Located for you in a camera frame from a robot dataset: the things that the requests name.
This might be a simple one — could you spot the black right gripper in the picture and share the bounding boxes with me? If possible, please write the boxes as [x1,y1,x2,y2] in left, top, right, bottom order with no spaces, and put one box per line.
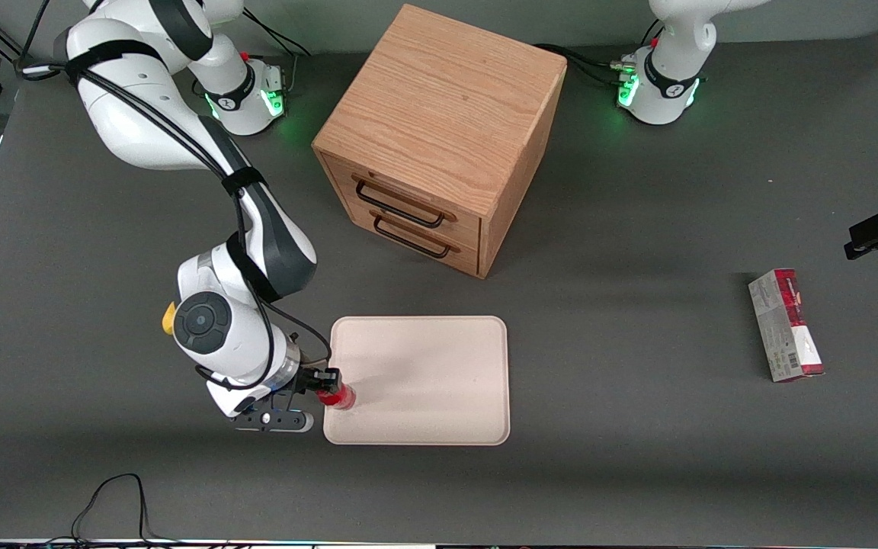
[288,364,343,403]

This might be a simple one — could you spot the red coke bottle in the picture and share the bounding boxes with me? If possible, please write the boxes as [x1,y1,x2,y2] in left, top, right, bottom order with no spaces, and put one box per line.
[317,384,357,412]

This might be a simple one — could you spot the beige plastic tray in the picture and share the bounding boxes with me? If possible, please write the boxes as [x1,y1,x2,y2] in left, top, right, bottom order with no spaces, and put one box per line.
[322,315,511,447]

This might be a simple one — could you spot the red and grey carton box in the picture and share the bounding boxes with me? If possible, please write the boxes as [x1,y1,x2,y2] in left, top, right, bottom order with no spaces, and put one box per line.
[748,268,826,384]

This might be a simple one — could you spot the wooden drawer front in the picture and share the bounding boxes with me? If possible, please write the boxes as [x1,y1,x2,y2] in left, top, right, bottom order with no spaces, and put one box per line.
[320,152,483,246]
[344,204,481,277]

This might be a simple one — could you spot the wooden drawer cabinet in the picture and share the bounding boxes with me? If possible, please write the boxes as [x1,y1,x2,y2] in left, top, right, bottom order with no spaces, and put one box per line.
[311,3,568,280]

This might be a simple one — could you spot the dark grey table mat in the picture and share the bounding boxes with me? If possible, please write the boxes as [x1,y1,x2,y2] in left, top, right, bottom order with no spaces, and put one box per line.
[0,27,878,547]

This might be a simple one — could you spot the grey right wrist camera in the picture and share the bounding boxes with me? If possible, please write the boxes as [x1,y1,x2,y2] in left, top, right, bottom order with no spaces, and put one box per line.
[229,407,316,434]

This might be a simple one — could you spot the black metal drawer handle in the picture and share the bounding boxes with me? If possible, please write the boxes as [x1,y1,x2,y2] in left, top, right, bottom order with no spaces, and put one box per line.
[352,175,457,229]
[370,210,462,259]

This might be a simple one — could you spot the black looped cable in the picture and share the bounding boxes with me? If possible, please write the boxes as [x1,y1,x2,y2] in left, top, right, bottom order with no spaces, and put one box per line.
[43,473,203,547]

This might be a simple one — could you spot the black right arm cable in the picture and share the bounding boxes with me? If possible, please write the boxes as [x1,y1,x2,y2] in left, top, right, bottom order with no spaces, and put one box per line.
[16,0,333,393]

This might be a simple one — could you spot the black left arm base cables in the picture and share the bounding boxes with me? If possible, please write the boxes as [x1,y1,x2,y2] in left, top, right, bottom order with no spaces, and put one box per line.
[534,19,665,86]

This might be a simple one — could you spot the black arm base cables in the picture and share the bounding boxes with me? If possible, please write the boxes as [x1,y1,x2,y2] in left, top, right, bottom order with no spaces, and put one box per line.
[241,8,313,96]
[534,19,665,86]

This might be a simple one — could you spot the black right arm base cables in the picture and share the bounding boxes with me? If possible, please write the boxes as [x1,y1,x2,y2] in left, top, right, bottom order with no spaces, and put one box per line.
[241,8,313,96]

